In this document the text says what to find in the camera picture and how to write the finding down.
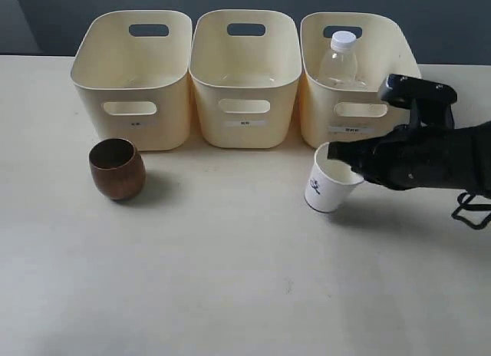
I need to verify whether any white paper cup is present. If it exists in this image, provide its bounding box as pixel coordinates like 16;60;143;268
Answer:
304;143;364;213

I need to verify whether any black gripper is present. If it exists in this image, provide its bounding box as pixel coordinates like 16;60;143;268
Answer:
327;128;472;190

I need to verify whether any clear bottle white cap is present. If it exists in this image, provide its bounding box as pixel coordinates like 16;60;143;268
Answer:
316;31;367;90

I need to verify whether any brown wooden cup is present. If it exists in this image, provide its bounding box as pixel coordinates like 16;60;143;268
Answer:
88;138;147;201

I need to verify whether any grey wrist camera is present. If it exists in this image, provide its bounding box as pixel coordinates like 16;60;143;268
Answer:
377;74;457;130

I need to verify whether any right cream plastic bin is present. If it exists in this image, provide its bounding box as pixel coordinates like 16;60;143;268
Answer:
298;12;421;148

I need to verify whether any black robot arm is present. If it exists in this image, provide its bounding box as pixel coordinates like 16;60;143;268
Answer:
327;122;490;197

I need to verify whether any left cream plastic bin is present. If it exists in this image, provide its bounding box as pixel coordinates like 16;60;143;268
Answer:
71;10;193;151

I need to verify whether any black cable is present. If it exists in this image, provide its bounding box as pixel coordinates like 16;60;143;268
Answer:
450;190;491;231

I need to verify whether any middle cream plastic bin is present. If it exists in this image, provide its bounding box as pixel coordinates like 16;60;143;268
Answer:
189;9;302;149

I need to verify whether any cream plastic bin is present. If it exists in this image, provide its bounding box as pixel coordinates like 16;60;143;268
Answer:
71;10;193;151
189;9;302;149
298;12;421;148

